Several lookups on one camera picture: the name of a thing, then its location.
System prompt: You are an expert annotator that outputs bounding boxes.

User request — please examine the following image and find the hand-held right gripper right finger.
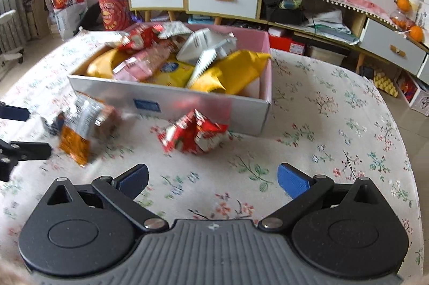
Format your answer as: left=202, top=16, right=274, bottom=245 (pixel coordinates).
left=257, top=162, right=382, bottom=233

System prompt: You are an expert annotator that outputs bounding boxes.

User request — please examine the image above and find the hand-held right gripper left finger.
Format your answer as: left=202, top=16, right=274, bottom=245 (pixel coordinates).
left=45, top=163, right=169, bottom=233

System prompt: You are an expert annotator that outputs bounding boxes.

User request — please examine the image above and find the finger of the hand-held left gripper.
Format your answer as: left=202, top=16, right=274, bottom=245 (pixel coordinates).
left=0, top=139, right=53, bottom=183
left=0, top=105, right=31, bottom=122

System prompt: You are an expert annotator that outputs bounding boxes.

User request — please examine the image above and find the orange and silver snack packet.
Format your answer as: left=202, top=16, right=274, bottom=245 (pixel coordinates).
left=40, top=93, right=122, bottom=168

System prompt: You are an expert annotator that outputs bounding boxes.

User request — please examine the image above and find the pink lined cardboard box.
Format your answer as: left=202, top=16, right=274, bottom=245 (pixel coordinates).
left=68, top=24, right=273, bottom=137

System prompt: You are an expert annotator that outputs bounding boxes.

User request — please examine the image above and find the dark yellow snack packet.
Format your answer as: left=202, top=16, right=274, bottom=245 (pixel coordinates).
left=86, top=48, right=128, bottom=78

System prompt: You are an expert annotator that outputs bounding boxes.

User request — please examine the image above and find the yellow packet with blue print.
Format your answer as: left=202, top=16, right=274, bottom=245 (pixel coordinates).
left=147, top=58, right=195, bottom=88

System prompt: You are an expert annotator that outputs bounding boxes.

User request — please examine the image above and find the pink snack packet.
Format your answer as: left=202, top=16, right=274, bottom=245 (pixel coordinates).
left=112, top=46, right=172, bottom=83

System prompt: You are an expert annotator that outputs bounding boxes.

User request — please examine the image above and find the bright yellow snack packet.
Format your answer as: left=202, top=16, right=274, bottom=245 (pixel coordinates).
left=190, top=49, right=271, bottom=95

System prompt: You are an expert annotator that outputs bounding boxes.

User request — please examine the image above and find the silver packet with serrated edge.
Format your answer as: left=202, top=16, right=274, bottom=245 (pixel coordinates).
left=185, top=48, right=219, bottom=88

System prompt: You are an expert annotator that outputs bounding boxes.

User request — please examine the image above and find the red and white snack packet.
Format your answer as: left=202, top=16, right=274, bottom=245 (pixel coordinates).
left=117, top=24, right=165, bottom=53

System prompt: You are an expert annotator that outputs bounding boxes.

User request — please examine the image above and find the small silver patterned packet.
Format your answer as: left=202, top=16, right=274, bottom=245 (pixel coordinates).
left=157, top=21, right=194, bottom=39

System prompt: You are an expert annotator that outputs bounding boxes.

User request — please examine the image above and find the floral tablecloth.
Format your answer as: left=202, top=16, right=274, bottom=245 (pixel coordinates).
left=0, top=30, right=425, bottom=285

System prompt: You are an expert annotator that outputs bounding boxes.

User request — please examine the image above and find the white plastic bag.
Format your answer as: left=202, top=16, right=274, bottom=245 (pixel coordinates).
left=46, top=0, right=89, bottom=41

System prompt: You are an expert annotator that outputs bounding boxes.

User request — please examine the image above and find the black flat case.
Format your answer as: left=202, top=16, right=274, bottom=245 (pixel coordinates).
left=80, top=2, right=105, bottom=30

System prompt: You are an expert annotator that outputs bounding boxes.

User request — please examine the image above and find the clear storage bin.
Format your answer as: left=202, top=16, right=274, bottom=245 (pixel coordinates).
left=306, top=44, right=348, bottom=68

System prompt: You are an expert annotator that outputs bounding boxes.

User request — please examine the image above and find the yellow egg tray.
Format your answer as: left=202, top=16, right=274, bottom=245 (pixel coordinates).
left=373, top=70, right=400, bottom=98

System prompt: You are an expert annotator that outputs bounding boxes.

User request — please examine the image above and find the red shoe box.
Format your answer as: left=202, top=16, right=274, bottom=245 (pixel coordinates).
left=267, top=33, right=306, bottom=55

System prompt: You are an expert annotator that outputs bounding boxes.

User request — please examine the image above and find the red gift bag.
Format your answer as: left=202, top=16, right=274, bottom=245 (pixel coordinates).
left=97, top=0, right=134, bottom=33

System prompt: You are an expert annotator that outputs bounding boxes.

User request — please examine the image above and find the white plastic basket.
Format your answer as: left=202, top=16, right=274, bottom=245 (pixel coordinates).
left=396, top=73, right=429, bottom=118

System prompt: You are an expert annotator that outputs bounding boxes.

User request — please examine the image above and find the pile of white papers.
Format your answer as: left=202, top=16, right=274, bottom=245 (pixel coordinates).
left=302, top=9, right=358, bottom=45

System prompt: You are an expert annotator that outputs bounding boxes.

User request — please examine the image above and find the black bag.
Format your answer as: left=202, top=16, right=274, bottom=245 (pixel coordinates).
left=261, top=0, right=308, bottom=26

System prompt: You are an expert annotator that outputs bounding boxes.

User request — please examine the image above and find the white tv stand drawer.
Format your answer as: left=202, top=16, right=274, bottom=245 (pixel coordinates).
left=360, top=17, right=429, bottom=76

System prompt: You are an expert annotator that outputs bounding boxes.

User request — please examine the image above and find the wooden tv stand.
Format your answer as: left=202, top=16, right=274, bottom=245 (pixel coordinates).
left=257, top=0, right=429, bottom=85

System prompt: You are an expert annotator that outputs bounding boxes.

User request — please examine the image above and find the orange fruit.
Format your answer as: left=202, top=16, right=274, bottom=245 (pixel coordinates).
left=408, top=25, right=425, bottom=44
left=393, top=0, right=413, bottom=13

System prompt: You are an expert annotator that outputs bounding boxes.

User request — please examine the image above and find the glass jar of oranges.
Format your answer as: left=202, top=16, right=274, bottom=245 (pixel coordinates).
left=390, top=9, right=415, bottom=31

